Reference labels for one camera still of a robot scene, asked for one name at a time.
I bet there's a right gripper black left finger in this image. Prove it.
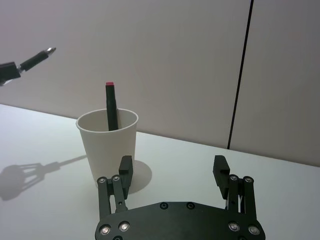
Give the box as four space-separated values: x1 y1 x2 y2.
96 155 133 219

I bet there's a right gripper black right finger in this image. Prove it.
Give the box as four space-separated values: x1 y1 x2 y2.
212 155 259 219

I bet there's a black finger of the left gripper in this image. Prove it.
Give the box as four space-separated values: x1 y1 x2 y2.
0 61 22 83

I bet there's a white paper cup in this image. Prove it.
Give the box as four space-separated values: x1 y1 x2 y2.
75 108 139 186

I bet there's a black marker with red cap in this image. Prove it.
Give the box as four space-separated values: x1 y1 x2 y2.
105 81 119 132

